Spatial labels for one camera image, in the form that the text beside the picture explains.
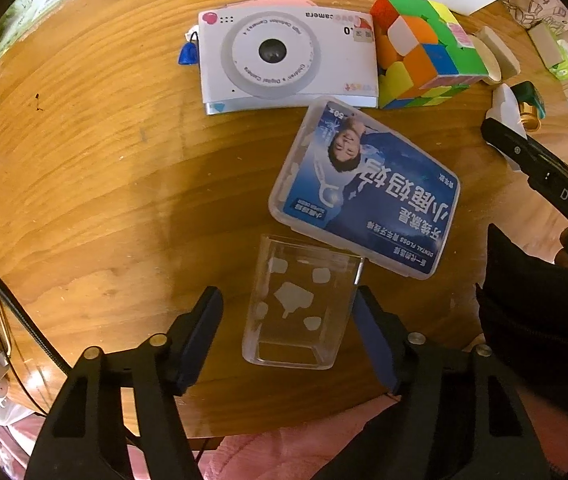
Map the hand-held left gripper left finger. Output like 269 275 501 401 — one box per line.
24 286 225 480

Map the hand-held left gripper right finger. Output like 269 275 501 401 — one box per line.
354 285 552 480

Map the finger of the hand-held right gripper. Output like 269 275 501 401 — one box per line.
480 116 568 227

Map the clear phone case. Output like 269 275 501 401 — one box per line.
241 232 365 370

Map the blue dental floss box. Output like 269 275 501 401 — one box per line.
268 95 462 281

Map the colourful puzzle cube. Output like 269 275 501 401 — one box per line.
369 0 487 111

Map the white toy camera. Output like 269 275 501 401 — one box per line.
178 7 380 117

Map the black power adapter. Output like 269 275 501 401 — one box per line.
511 81 546 133

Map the green tissue pack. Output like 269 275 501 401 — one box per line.
529 22 568 81

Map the pink fuzzy cloth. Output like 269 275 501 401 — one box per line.
114 392 568 480

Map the cream rectangular block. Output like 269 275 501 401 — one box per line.
475 26 521 79

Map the pink round pad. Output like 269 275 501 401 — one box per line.
249 0 315 13

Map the black braided cable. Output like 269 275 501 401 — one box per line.
0 249 76 377

